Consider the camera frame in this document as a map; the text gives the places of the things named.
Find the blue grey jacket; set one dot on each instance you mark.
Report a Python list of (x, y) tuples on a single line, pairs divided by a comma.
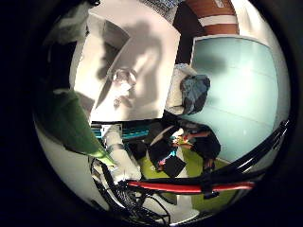
[(194, 92)]

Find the seated person with headset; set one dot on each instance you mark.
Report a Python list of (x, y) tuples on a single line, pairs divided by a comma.
[(199, 143)]

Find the white round chair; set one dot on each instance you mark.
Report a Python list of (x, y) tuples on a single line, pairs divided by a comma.
[(161, 135)]

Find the teal ribbed control box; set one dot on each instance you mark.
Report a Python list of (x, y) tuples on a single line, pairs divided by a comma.
[(135, 134), (98, 130)]

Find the white patterned chair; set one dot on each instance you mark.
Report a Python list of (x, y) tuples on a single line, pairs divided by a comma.
[(174, 94)]

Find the black laptop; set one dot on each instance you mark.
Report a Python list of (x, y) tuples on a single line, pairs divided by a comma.
[(174, 165)]

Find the clear plastic wrap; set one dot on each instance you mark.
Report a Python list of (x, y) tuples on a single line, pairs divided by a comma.
[(123, 80)]

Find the white open box container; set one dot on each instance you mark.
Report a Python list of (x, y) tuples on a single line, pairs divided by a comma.
[(109, 60)]

